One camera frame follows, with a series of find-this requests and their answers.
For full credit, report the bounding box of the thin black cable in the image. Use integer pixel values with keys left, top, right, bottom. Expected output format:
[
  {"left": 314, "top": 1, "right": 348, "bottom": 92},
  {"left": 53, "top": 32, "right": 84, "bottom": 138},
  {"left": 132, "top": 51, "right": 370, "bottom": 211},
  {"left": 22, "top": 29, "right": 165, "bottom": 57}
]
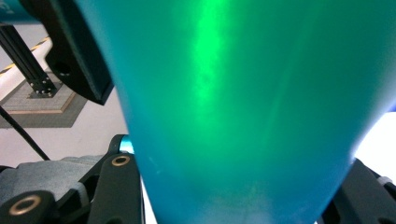
[{"left": 0, "top": 105, "right": 51, "bottom": 161}]

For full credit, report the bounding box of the black metal stand post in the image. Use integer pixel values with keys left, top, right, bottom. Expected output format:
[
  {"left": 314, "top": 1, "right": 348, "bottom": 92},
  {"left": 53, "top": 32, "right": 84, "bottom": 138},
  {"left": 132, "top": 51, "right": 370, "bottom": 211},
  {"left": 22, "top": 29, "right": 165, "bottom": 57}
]
[{"left": 0, "top": 23, "right": 59, "bottom": 98}]

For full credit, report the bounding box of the blue plastic bottle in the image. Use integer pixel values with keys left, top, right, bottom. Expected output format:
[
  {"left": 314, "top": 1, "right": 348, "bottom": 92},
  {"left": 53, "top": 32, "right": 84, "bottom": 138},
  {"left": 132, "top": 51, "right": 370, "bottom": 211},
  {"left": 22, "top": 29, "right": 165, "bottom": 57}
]
[{"left": 74, "top": 0, "right": 396, "bottom": 224}]

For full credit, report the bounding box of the grey floor mat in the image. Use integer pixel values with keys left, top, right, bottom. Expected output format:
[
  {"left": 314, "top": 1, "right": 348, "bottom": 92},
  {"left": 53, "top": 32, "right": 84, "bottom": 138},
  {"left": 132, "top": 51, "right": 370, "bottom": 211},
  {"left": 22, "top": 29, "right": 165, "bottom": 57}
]
[{"left": 0, "top": 70, "right": 89, "bottom": 129}]

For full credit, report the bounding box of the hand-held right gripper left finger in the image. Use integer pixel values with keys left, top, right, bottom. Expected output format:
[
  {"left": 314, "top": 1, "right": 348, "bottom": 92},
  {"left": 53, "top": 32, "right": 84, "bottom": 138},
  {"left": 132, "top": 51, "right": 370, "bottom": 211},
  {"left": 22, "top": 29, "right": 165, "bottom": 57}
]
[{"left": 0, "top": 133, "right": 136, "bottom": 203}]

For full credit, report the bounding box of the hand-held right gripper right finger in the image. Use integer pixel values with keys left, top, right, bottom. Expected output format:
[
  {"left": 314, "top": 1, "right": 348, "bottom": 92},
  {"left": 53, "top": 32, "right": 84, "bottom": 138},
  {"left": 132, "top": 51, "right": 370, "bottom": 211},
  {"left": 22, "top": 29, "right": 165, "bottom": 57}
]
[{"left": 341, "top": 158, "right": 396, "bottom": 220}]

